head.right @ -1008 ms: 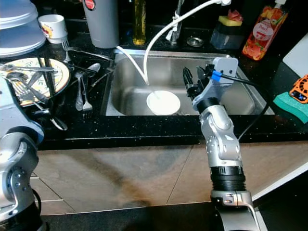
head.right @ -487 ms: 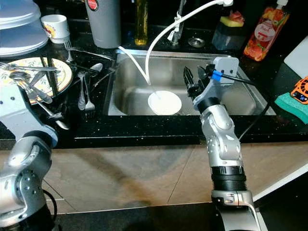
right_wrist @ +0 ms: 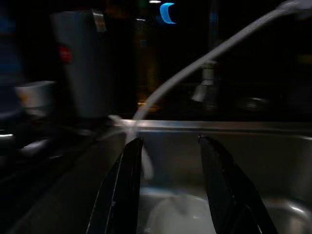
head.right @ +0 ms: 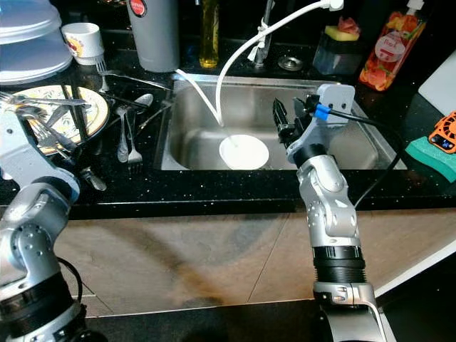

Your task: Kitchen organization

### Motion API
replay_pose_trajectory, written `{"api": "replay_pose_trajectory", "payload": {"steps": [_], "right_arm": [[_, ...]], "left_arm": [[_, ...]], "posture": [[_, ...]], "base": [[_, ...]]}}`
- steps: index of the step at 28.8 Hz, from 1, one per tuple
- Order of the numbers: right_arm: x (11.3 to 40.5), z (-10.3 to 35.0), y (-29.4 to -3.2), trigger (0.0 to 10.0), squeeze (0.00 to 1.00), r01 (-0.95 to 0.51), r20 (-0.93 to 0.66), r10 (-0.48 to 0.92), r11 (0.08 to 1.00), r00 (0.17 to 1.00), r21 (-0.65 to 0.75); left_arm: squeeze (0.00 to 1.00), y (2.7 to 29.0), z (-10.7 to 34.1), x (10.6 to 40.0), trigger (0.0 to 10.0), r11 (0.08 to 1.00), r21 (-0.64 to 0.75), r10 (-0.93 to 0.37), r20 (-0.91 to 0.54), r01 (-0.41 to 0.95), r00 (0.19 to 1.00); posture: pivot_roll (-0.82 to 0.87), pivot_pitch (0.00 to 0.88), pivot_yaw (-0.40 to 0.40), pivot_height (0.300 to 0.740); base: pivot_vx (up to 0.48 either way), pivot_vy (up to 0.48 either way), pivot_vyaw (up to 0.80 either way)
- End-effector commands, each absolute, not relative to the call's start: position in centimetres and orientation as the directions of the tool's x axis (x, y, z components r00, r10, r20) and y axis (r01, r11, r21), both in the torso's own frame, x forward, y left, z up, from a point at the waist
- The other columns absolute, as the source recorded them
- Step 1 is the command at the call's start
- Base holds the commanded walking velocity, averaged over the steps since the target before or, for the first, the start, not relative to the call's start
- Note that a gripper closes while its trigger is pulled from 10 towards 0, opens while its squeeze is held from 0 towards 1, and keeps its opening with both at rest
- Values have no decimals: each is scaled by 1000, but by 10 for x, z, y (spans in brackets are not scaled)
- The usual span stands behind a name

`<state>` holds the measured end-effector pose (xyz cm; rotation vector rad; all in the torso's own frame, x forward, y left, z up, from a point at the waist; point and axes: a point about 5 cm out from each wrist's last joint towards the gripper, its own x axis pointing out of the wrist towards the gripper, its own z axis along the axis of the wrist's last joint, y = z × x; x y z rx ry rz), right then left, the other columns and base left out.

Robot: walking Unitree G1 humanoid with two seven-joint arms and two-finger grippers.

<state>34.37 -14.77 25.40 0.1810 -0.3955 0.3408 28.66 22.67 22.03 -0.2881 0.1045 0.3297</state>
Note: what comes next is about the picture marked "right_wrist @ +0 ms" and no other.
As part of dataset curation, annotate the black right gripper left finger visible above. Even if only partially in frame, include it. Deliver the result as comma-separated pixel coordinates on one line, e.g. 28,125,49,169
86,137,144,234

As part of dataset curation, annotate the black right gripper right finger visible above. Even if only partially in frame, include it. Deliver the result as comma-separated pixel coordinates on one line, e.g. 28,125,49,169
196,133,278,234

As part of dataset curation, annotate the stainless steel sink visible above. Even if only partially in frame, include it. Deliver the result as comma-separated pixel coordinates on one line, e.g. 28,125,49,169
7,118,312,234

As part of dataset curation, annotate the white ceramic bowl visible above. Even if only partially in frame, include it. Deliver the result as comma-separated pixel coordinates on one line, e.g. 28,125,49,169
145,194,218,234

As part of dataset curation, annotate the glass oil bottle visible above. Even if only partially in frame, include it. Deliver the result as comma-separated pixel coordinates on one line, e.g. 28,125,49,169
135,23,159,113

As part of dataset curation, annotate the grey canister with red button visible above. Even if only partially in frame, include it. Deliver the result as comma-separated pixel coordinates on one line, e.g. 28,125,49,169
49,9,118,120

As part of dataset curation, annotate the white cup with cartoon print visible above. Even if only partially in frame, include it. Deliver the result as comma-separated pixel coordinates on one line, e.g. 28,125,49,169
14,80,57,117

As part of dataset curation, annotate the blue glowing light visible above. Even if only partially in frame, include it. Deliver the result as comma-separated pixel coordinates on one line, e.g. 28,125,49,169
159,2,177,25

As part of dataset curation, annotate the white flexible hose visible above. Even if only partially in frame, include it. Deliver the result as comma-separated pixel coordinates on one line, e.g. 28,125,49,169
108,0,308,181

